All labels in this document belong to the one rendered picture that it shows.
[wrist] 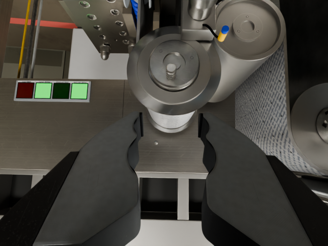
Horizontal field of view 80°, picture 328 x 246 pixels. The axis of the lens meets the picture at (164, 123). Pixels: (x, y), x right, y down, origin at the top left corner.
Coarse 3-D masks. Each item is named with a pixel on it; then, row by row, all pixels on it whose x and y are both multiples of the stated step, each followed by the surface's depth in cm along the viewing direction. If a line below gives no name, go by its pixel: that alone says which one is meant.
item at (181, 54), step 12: (156, 48) 29; (168, 48) 29; (180, 48) 29; (192, 48) 29; (156, 60) 29; (168, 60) 29; (180, 60) 29; (192, 60) 29; (156, 72) 29; (180, 72) 29; (192, 72) 29; (156, 84) 30; (168, 84) 28; (180, 84) 28
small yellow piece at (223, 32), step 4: (204, 24) 28; (208, 28) 27; (224, 28) 24; (228, 28) 24; (212, 32) 27; (220, 32) 24; (224, 32) 24; (216, 36) 26; (220, 36) 25; (224, 36) 25; (220, 40) 25
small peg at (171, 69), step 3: (171, 63) 26; (168, 66) 26; (171, 66) 26; (174, 66) 26; (168, 69) 26; (171, 69) 26; (174, 69) 26; (168, 72) 26; (171, 72) 26; (174, 72) 26; (168, 75) 27; (171, 75) 26; (174, 75) 27; (168, 78) 28; (171, 78) 27; (174, 78) 28
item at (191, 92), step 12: (168, 36) 31; (180, 36) 31; (144, 48) 31; (204, 48) 31; (144, 60) 31; (204, 60) 30; (144, 72) 30; (204, 72) 30; (144, 84) 30; (192, 84) 30; (204, 84) 30; (156, 96) 30; (168, 96) 30; (180, 96) 30; (192, 96) 30
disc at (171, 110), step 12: (144, 36) 32; (156, 36) 32; (132, 60) 31; (216, 60) 31; (132, 72) 31; (216, 72) 31; (132, 84) 30; (216, 84) 30; (144, 96) 30; (204, 96) 30; (156, 108) 30; (168, 108) 30; (180, 108) 30; (192, 108) 30
